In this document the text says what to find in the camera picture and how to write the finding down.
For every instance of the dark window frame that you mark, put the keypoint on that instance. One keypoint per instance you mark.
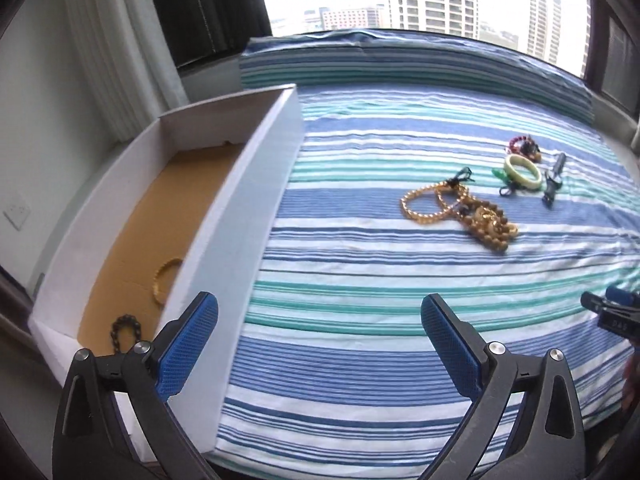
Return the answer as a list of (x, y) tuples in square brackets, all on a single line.
[(615, 60)]

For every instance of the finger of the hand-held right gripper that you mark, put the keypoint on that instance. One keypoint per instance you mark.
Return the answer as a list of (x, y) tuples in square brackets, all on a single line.
[(595, 301)]

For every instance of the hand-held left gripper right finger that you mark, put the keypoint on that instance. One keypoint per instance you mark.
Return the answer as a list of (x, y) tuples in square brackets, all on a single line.
[(447, 345)]

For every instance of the narrow high-rise building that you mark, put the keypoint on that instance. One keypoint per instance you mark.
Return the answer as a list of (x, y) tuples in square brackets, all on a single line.
[(545, 25)]

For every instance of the white wall socket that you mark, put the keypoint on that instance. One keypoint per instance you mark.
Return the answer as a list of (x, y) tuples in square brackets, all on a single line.
[(17, 212)]

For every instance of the pale green jade bangle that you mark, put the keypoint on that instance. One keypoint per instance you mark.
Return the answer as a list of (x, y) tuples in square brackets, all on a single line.
[(522, 159)]

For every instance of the low pink building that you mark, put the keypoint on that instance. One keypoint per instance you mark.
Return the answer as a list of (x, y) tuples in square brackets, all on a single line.
[(350, 19)]

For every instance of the dark window blind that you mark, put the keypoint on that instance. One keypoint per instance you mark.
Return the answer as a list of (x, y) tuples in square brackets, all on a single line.
[(210, 10)]

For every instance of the striped bed sheet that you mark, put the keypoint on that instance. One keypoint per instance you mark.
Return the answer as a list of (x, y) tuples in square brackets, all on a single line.
[(350, 310)]

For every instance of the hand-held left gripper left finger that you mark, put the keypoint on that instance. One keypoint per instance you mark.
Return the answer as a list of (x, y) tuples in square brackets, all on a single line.
[(190, 340)]

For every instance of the black wristwatch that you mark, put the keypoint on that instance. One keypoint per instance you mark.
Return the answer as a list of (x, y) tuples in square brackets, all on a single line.
[(552, 180)]

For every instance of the white curtain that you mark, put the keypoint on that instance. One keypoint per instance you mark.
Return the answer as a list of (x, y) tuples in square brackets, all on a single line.
[(110, 50)]

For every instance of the striped pillow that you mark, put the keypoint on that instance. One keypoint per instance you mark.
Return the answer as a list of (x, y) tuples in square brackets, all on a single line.
[(400, 60)]

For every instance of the white cardboard box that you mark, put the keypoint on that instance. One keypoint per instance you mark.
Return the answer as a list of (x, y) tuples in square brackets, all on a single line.
[(240, 200)]

